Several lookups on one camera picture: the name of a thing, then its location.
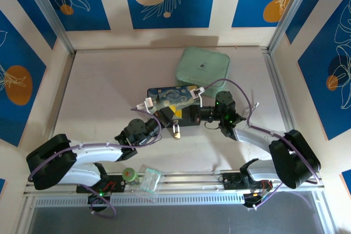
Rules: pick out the starry night painted tin box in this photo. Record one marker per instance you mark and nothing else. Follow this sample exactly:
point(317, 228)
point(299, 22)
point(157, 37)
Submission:
point(175, 94)

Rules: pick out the mint green zipper pouch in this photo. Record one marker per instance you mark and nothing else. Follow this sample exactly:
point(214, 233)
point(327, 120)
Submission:
point(203, 64)

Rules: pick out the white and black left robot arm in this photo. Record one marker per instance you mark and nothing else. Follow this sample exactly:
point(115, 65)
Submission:
point(90, 153)

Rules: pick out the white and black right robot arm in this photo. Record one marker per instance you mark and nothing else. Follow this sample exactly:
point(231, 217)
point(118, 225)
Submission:
point(293, 157)

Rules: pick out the small silver metal piece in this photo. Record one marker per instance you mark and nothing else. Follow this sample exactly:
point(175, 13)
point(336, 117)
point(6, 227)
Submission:
point(256, 105)

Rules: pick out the green capped small bottle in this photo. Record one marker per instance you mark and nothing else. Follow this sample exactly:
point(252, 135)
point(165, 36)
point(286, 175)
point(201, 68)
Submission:
point(129, 176)

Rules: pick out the clear plastic bag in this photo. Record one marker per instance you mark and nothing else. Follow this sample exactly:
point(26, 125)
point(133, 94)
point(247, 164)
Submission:
point(150, 180)

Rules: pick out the aluminium side rail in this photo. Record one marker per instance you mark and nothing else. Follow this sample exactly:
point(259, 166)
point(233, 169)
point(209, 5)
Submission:
point(277, 94)

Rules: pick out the aluminium frame rail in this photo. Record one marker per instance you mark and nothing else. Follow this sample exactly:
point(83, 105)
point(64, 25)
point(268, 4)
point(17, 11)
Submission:
point(192, 179)

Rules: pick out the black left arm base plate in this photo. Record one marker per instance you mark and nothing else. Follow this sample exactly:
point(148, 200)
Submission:
point(118, 183)

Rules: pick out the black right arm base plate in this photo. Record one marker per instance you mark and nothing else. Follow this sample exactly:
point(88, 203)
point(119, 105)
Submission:
point(233, 180)

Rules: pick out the aluminium frame post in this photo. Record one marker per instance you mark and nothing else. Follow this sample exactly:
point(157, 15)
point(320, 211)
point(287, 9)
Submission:
point(290, 6)
point(46, 6)

